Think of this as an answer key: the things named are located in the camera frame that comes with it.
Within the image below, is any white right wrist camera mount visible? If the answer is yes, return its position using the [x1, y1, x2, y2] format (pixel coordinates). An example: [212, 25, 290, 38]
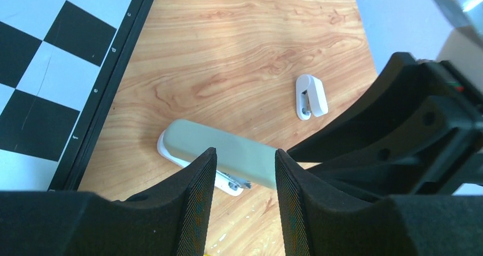
[434, 0, 482, 91]

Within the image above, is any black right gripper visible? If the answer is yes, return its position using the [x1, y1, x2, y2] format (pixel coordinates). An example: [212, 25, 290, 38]
[288, 52, 482, 162]

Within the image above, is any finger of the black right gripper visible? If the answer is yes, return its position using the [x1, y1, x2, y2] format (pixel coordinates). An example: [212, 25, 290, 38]
[309, 96, 482, 202]

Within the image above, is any black white chessboard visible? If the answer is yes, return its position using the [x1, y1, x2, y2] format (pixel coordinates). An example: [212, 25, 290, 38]
[1, 0, 154, 191]

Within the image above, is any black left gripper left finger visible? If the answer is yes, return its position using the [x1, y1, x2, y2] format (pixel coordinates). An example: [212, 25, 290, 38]
[1, 148, 217, 255]

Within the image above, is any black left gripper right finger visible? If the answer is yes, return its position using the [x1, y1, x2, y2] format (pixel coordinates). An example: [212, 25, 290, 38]
[275, 149, 482, 255]

